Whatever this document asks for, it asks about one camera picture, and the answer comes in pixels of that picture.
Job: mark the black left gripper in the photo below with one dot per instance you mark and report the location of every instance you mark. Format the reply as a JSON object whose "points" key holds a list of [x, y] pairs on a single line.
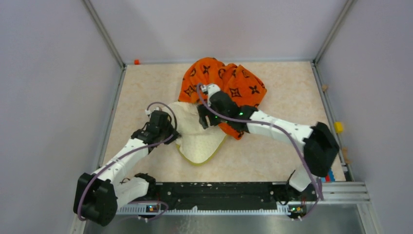
{"points": [[176, 136]]}

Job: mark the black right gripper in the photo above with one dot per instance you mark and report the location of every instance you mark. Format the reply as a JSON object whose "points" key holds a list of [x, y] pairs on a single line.
{"points": [[204, 112]]}

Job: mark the orange patterned pillowcase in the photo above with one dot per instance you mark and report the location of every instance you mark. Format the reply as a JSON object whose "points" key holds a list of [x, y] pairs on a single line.
{"points": [[240, 84]]}

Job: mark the white pillow yellow edge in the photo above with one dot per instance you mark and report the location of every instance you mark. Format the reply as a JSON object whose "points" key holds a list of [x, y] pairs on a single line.
{"points": [[196, 144]]}

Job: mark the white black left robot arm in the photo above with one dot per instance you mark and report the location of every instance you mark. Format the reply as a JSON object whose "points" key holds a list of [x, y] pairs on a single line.
{"points": [[113, 174]]}

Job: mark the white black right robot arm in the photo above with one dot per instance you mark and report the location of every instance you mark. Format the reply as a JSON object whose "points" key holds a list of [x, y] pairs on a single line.
{"points": [[315, 145]]}

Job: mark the yellow toy block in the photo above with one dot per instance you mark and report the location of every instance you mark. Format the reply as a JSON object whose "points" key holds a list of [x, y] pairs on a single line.
{"points": [[339, 127]]}

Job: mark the multicolour toy brick stack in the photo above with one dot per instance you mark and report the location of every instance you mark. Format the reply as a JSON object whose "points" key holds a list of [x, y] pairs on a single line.
{"points": [[329, 178]]}

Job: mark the tan wooden piece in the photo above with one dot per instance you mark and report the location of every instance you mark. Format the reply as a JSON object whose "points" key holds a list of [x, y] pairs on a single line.
{"points": [[344, 151]]}

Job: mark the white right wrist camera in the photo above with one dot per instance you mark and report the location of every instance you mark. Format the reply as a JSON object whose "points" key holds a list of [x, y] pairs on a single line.
{"points": [[209, 90]]}

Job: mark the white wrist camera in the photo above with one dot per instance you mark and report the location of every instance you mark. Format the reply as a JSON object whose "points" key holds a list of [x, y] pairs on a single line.
{"points": [[148, 112], [209, 90]]}

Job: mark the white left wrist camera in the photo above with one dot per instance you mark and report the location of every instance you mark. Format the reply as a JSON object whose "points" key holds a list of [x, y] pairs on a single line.
{"points": [[148, 112]]}

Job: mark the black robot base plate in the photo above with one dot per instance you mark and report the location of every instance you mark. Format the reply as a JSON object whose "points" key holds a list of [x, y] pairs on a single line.
{"points": [[211, 196]]}

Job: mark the aluminium front rail frame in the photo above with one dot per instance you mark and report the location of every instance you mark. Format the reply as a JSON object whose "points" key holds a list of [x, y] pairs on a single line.
{"points": [[332, 193]]}

